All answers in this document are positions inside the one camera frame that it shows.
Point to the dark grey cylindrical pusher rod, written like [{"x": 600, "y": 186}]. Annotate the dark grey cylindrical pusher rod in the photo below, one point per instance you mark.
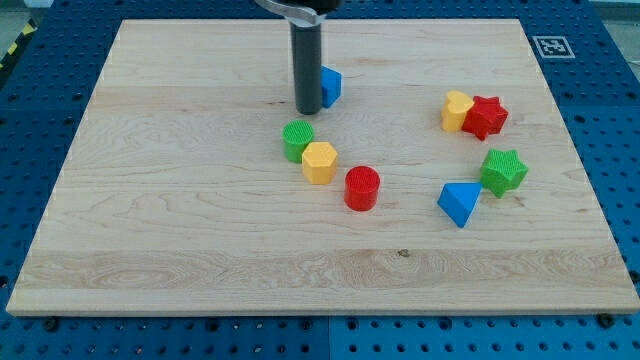
[{"x": 306, "y": 57}]

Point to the black tool mount with clamp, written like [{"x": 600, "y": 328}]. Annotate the black tool mount with clamp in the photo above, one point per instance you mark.
[{"x": 301, "y": 12}]

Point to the yellow heart block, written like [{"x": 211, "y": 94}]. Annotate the yellow heart block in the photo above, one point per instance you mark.
[{"x": 454, "y": 111}]

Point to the blue cube block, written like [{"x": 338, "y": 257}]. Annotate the blue cube block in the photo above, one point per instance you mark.
[{"x": 331, "y": 86}]

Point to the green cylinder block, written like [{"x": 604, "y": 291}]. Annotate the green cylinder block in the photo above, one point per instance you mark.
[{"x": 296, "y": 136}]

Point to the yellow hexagon block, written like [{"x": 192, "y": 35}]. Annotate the yellow hexagon block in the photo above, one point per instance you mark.
[{"x": 319, "y": 163}]

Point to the red cylinder block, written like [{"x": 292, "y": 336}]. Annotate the red cylinder block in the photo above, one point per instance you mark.
[{"x": 361, "y": 188}]

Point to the light wooden board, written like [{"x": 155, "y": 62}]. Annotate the light wooden board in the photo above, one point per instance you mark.
[{"x": 175, "y": 198}]

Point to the red star block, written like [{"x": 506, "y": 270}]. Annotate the red star block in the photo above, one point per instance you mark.
[{"x": 486, "y": 117}]

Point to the blue triangle block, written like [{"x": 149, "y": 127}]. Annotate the blue triangle block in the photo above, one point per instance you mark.
[{"x": 458, "y": 200}]

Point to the green star block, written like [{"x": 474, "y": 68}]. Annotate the green star block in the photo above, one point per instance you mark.
[{"x": 502, "y": 171}]

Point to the white fiducial marker tag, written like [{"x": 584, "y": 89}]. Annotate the white fiducial marker tag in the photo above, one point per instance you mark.
[{"x": 553, "y": 47}]

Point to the black screw bottom left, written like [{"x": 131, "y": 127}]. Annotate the black screw bottom left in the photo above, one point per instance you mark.
[{"x": 50, "y": 324}]

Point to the black screw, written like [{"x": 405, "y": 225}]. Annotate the black screw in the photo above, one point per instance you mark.
[
  {"x": 50, "y": 324},
  {"x": 605, "y": 320}
]

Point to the black screw bottom right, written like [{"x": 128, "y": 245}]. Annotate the black screw bottom right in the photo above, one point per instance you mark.
[{"x": 605, "y": 320}]

